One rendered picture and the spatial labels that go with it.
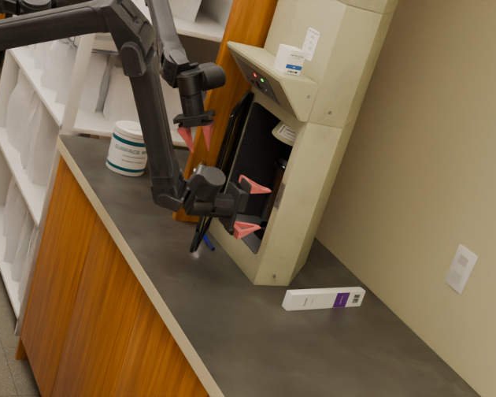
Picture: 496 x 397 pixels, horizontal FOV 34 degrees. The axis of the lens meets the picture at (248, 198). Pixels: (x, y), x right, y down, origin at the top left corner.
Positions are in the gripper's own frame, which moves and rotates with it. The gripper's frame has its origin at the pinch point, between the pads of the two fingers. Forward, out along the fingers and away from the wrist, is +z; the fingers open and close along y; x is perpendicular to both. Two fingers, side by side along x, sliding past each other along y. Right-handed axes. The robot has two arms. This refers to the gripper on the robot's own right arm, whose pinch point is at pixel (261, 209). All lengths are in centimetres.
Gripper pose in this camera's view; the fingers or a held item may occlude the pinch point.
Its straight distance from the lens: 194.9
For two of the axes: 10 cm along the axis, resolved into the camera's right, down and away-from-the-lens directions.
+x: -4.2, -4.1, 8.1
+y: 2.6, -9.1, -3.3
